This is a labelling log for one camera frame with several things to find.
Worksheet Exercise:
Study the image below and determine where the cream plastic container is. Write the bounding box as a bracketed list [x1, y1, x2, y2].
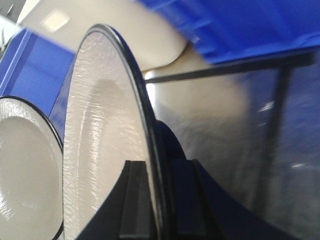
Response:
[17, 0, 187, 71]

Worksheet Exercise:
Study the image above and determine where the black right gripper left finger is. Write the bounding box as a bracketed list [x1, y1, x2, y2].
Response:
[77, 160, 155, 240]

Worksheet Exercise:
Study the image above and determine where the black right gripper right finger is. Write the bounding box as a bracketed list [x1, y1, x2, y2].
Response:
[168, 158, 294, 240]

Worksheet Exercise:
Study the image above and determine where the blue plastic crate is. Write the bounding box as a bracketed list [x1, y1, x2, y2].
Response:
[0, 0, 320, 141]

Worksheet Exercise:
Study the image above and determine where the beige plate black rim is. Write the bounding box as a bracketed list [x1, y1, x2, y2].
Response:
[0, 96, 63, 240]
[62, 30, 170, 240]

